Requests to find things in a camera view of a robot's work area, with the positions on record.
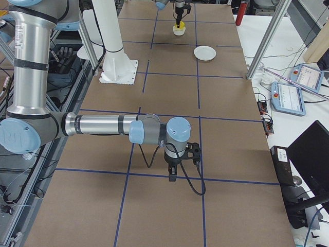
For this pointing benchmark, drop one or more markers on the yellow lemon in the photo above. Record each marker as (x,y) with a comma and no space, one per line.
(181,25)

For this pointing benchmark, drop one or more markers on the red cylinder tube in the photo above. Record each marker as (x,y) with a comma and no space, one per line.
(241,12)

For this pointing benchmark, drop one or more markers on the wooden board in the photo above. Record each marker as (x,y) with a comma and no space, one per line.
(318,47)

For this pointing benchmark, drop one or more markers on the blue teach pendant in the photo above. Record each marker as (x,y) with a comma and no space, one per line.
(307,76)
(287,99)

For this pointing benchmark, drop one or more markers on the far blue teach pendant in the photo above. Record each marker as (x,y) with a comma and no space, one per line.
(307,76)

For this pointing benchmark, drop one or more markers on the white small bowl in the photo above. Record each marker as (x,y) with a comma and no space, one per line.
(179,32)

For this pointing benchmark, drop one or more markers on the black box device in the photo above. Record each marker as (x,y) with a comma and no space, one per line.
(282,167)

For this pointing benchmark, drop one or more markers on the orange black connector module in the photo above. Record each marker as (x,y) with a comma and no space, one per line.
(262,106)

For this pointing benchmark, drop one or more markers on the aluminium frame post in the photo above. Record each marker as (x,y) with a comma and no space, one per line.
(269,33)

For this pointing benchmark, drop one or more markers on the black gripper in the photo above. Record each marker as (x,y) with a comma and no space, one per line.
(172,161)
(179,6)

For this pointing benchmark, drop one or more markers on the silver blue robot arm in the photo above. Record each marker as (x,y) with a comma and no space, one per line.
(29,124)
(161,4)

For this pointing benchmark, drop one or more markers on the black laptop computer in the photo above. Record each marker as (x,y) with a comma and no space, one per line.
(309,155)

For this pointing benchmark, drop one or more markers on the near blue teach pendant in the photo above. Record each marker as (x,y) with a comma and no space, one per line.
(287,99)

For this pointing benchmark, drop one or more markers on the white pedestal column base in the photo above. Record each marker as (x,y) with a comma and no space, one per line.
(117,68)

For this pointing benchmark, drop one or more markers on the white round plate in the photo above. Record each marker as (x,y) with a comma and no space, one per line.
(204,53)

